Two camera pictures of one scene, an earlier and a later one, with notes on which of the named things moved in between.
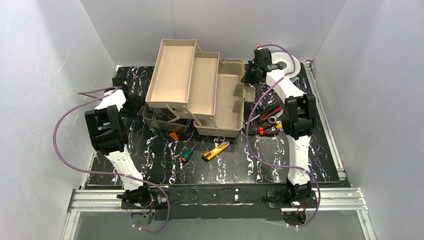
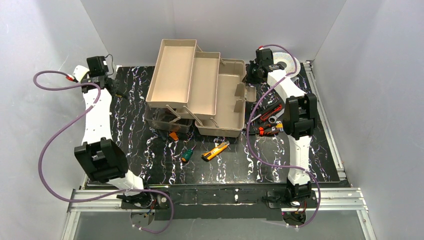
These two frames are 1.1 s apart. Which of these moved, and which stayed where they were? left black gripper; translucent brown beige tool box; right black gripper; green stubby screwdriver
Moved: left black gripper
Stayed: translucent brown beige tool box; right black gripper; green stubby screwdriver
